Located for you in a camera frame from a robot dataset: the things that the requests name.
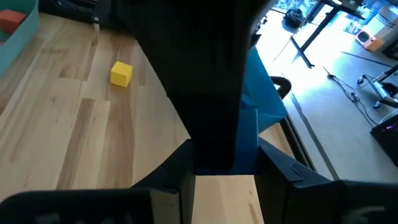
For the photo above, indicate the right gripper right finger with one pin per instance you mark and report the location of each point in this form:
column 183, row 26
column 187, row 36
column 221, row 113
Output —
column 280, row 193

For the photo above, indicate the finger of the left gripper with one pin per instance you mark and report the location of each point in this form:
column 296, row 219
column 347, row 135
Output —
column 214, row 130

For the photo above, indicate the black backpack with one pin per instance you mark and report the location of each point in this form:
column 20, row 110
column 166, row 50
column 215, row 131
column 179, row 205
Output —
column 293, row 15

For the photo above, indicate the green plastic bin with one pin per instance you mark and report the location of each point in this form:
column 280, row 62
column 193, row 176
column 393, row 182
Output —
column 21, row 40

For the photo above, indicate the black table leg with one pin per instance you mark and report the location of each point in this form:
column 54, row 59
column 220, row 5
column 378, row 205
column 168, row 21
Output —
column 311, row 34

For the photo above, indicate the yellow cube block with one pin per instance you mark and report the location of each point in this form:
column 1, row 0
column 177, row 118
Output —
column 121, row 74

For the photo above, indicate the orange box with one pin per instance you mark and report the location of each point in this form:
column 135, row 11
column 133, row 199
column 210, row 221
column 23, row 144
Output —
column 368, row 40

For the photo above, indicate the black device with purple lights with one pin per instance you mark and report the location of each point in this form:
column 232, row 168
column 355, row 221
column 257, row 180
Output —
column 387, row 146

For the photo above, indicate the black aluminium table frame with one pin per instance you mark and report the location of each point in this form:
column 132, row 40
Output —
column 287, row 88

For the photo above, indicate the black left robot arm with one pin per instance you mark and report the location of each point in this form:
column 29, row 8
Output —
column 77, row 9

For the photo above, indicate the red cube block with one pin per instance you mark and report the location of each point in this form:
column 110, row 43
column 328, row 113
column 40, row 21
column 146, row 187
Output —
column 11, row 20

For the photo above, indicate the blue plastic bin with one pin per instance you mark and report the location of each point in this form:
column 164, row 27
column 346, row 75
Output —
column 264, row 93

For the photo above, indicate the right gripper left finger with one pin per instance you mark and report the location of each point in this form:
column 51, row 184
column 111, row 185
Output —
column 174, row 174

